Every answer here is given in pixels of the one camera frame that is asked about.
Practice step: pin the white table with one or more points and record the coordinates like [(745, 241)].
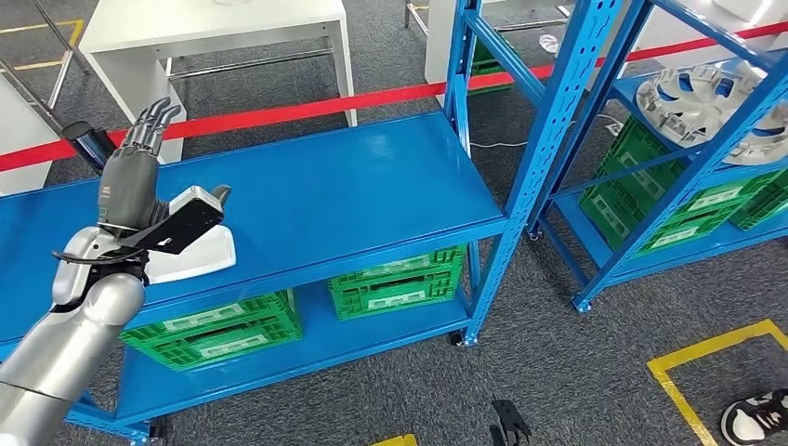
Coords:
[(215, 18)]

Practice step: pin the white panel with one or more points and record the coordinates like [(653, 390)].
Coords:
[(24, 129)]

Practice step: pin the crumpled white paper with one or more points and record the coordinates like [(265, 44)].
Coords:
[(548, 43)]

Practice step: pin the black barrier belt post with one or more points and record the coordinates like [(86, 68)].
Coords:
[(86, 141)]

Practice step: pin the black robot body part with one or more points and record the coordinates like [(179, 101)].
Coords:
[(508, 421)]

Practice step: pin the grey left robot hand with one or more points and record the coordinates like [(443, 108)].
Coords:
[(126, 184)]

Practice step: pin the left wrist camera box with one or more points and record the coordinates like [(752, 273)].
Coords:
[(185, 224)]

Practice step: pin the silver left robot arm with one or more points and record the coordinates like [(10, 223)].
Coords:
[(74, 344)]

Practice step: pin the white curved plastic part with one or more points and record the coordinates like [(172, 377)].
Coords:
[(203, 258)]

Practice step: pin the steel tube frame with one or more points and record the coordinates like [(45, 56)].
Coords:
[(60, 36)]

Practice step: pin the red barrier belt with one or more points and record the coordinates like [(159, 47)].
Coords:
[(308, 111)]

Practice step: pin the person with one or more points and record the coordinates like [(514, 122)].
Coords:
[(757, 418)]

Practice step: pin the yellow floor tape square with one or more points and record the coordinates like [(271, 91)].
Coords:
[(708, 346), (397, 441)]

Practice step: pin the blue metal shelf rack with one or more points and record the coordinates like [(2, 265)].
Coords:
[(677, 200), (338, 184)]

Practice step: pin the silver wheel cover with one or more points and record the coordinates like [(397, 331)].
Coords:
[(763, 148), (671, 98)]

